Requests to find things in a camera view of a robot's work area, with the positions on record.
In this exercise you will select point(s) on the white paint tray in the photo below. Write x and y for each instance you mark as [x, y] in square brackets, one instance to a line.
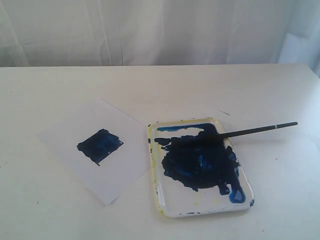
[191, 177]

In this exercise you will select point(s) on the white backdrop curtain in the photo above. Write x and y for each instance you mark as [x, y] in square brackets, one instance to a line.
[158, 32]

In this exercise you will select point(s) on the black paintbrush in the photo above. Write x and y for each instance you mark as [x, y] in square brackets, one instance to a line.
[221, 136]

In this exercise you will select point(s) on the white paper with square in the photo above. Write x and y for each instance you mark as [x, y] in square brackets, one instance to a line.
[103, 147]

